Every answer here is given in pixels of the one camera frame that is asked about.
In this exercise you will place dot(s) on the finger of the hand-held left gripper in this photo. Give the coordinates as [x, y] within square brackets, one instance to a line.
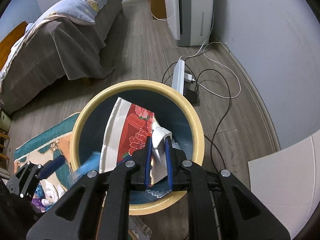
[52, 166]

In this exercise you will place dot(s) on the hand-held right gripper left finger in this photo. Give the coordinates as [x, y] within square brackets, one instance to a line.
[148, 160]

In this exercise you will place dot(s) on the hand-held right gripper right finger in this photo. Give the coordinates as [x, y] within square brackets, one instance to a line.
[168, 162]

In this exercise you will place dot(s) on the teal cloth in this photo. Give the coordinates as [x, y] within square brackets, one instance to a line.
[38, 192]

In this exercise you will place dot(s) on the white tissue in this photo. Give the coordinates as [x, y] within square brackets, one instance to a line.
[50, 196]

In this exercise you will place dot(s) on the red floral paper bag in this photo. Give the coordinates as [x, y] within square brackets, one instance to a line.
[135, 130]

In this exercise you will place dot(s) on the blue face mask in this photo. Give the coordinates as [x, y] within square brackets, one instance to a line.
[90, 162]

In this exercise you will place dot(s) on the yellow-rimmed blue basin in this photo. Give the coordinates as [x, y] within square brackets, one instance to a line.
[140, 85]

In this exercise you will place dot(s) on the printed floor mat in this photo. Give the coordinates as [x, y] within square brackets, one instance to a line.
[30, 145]

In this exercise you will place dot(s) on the black power adapter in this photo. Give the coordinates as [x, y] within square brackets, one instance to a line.
[191, 95]

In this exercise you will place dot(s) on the white power strip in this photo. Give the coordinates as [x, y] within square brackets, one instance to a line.
[178, 77]

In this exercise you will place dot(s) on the white charger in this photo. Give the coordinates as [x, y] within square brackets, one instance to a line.
[190, 78]

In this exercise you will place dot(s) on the bed with grey blanket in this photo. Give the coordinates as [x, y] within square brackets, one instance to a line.
[62, 55]

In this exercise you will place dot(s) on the white cabinet panel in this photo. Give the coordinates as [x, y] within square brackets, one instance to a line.
[282, 170]

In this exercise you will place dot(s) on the wooden headboard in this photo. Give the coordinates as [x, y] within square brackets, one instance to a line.
[12, 40]

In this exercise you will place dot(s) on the white air purifier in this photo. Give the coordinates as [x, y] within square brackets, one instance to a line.
[192, 12]

